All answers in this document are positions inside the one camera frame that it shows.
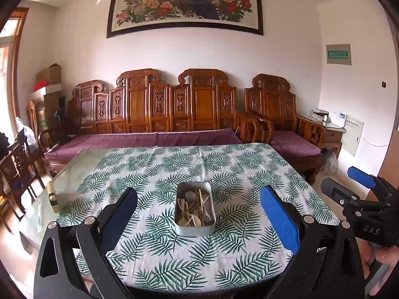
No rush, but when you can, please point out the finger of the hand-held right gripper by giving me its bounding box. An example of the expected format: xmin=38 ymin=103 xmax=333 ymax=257
xmin=320 ymin=177 xmax=362 ymax=208
xmin=347 ymin=166 xmax=389 ymax=194

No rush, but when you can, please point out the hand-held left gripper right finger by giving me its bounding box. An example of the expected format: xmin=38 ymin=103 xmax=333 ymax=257
xmin=260 ymin=185 xmax=366 ymax=299

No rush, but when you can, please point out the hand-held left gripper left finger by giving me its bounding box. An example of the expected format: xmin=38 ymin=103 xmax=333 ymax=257
xmin=34 ymin=187 xmax=138 ymax=299

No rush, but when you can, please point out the grey metal box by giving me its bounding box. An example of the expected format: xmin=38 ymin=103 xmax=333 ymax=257
xmin=175 ymin=181 xmax=216 ymax=236

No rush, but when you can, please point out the person's right hand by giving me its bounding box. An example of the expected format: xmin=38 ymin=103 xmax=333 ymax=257
xmin=375 ymin=245 xmax=399 ymax=267

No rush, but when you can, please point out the brown wooden board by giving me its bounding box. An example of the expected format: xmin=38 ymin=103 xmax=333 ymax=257
xmin=365 ymin=128 xmax=399 ymax=203

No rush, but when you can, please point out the grey plastic bag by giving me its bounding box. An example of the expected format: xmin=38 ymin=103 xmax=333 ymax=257
xmin=319 ymin=149 xmax=339 ymax=175

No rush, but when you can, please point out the wooden side table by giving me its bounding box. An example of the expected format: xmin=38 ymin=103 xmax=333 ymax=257
xmin=299 ymin=112 xmax=346 ymax=159

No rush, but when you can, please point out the green leaf print tablecloth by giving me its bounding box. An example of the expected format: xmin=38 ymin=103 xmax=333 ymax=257
xmin=56 ymin=143 xmax=340 ymax=292

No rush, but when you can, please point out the purple armchair cushion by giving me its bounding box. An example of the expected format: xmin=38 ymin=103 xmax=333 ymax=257
xmin=271 ymin=131 xmax=321 ymax=157

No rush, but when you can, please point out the purple sofa cushion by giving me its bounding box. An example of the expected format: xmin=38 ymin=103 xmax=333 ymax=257
xmin=44 ymin=128 xmax=245 ymax=160

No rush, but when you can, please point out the carved wooden sofa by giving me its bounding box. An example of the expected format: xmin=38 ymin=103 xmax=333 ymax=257
xmin=42 ymin=68 xmax=275 ymax=178

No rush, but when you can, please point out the dark wooden chair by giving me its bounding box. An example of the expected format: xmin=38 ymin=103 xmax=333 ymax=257
xmin=0 ymin=134 xmax=46 ymax=222

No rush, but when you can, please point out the carved wooden armchair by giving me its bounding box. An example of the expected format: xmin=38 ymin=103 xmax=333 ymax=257
xmin=244 ymin=74 xmax=326 ymax=185

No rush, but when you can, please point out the clear plastic bag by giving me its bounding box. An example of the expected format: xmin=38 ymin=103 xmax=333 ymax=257
xmin=15 ymin=117 xmax=38 ymax=154

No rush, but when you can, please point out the white flat box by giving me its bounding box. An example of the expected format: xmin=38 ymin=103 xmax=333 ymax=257
xmin=31 ymin=83 xmax=62 ymax=96

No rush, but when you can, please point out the brown cardboard box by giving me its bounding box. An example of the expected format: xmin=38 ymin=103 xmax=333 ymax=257
xmin=36 ymin=63 xmax=61 ymax=85

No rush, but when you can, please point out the framed peacock flower painting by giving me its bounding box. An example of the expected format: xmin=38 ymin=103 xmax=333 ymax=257
xmin=106 ymin=0 xmax=264 ymax=39

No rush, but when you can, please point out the white cable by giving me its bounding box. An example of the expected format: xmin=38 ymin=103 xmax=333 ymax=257
xmin=362 ymin=136 xmax=391 ymax=147

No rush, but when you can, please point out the white wall distribution box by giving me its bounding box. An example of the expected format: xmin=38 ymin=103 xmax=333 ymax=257
xmin=341 ymin=115 xmax=365 ymax=157

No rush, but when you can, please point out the grey wall panel green label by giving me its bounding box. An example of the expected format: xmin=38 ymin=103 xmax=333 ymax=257
xmin=326 ymin=44 xmax=352 ymax=66

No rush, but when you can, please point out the wooden door frame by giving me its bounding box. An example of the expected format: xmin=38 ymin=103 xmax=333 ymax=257
xmin=0 ymin=8 xmax=30 ymax=131

